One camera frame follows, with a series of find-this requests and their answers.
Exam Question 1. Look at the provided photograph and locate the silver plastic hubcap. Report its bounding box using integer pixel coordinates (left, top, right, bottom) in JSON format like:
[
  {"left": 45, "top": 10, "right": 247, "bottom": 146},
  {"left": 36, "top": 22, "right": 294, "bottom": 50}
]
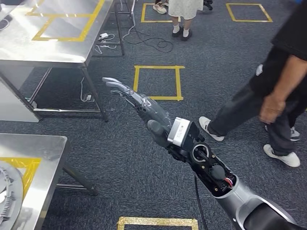
[{"left": 0, "top": 161, "right": 24, "bottom": 230}]

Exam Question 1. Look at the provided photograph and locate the person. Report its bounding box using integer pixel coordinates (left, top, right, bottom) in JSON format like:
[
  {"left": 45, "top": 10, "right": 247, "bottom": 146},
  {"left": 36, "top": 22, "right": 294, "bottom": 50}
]
[
  {"left": 198, "top": 0, "right": 307, "bottom": 168},
  {"left": 168, "top": 0, "right": 204, "bottom": 42},
  {"left": 153, "top": 0, "right": 169, "bottom": 15}
]

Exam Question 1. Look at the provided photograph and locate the steel frame table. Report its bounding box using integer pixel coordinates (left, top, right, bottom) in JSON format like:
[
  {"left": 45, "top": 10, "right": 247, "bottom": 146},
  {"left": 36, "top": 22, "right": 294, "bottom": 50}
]
[{"left": 0, "top": 0, "right": 126, "bottom": 123}]

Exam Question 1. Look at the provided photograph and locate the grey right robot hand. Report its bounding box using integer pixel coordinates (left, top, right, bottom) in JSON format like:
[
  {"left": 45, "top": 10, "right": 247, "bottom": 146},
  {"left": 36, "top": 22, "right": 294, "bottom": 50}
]
[{"left": 102, "top": 77, "right": 173, "bottom": 148}]

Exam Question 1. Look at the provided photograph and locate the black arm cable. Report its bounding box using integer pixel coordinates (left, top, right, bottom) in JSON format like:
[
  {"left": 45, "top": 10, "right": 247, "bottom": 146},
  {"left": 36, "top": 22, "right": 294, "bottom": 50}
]
[{"left": 194, "top": 175, "right": 208, "bottom": 230}]

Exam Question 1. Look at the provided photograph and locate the yellow floor tape square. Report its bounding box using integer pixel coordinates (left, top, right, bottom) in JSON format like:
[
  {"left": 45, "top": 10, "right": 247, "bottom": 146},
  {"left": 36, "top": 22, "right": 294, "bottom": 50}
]
[
  {"left": 133, "top": 65, "right": 186, "bottom": 102},
  {"left": 225, "top": 3, "right": 273, "bottom": 23},
  {"left": 141, "top": 3, "right": 181, "bottom": 23},
  {"left": 116, "top": 217, "right": 199, "bottom": 230}
]

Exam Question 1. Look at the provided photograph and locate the black floor cable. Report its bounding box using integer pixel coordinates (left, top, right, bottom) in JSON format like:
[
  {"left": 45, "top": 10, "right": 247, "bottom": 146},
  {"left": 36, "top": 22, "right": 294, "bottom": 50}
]
[{"left": 122, "top": 27, "right": 174, "bottom": 54}]

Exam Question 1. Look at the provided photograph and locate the white cabinet panel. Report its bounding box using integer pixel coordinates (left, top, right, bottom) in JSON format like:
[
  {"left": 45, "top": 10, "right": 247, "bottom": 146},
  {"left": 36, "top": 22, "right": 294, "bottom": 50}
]
[{"left": 0, "top": 65, "right": 41, "bottom": 123}]

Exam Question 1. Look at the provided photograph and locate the yellow table tape outline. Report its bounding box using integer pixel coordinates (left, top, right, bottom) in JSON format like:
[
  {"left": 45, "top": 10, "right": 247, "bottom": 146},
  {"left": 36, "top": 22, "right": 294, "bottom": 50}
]
[{"left": 26, "top": 0, "right": 105, "bottom": 43}]

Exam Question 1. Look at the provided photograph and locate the stainless steel workbench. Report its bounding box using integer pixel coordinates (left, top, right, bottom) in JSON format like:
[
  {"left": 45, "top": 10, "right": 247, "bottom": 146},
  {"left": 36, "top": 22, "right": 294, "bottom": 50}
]
[{"left": 0, "top": 133, "right": 99, "bottom": 230}]

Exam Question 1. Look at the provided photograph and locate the white floor cable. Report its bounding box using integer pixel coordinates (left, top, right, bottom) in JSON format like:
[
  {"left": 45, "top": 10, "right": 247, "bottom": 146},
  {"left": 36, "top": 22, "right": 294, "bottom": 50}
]
[
  {"left": 94, "top": 0, "right": 136, "bottom": 55},
  {"left": 80, "top": 77, "right": 93, "bottom": 103}
]

